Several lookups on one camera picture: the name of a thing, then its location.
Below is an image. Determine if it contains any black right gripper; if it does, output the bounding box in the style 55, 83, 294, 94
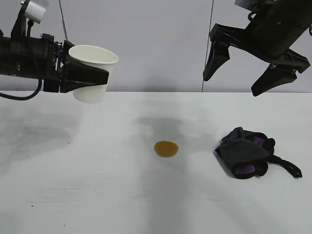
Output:
203, 0, 312, 97

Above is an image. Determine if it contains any brown liquid spill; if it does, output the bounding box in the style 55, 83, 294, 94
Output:
153, 140, 179, 158

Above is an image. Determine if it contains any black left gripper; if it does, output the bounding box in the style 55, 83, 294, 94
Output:
0, 29, 110, 94

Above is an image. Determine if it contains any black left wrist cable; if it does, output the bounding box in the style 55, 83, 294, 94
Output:
0, 19, 44, 101

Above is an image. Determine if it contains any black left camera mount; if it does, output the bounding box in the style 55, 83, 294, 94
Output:
10, 1, 34, 53

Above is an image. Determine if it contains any white paper cup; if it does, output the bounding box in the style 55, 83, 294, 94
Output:
68, 44, 119, 104

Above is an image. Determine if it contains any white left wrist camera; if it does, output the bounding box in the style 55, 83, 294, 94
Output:
23, 0, 47, 24

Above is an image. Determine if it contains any thin black hanging cable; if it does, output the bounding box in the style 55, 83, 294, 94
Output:
201, 0, 214, 93
58, 0, 69, 41

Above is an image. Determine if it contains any dark grey purple cloth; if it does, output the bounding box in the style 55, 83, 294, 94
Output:
214, 126, 303, 180

